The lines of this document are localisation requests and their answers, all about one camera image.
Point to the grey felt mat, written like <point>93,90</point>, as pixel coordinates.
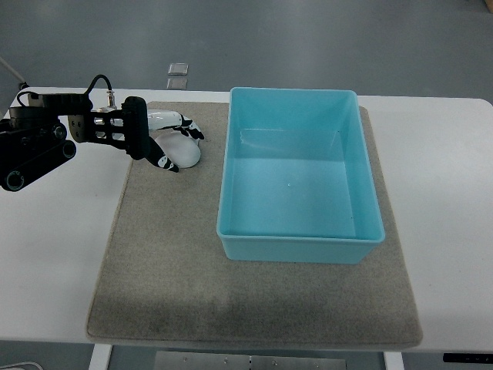
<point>166,280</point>

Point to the white rabbit toy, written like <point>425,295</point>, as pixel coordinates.
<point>181,150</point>

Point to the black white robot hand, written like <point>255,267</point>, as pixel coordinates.
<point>141,126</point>

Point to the floor socket plate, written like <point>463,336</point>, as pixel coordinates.
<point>178,69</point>
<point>177,83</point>

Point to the upper floor socket plate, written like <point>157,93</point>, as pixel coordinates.
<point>178,69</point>

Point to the blue plastic box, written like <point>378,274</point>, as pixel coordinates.
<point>297,179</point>

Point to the metal table base plate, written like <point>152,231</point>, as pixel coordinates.
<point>192,360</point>

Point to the black table control panel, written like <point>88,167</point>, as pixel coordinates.
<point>467,358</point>

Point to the lower floor socket plate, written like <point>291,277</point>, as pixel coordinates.
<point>177,83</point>

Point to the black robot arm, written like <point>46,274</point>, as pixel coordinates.
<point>41,133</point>

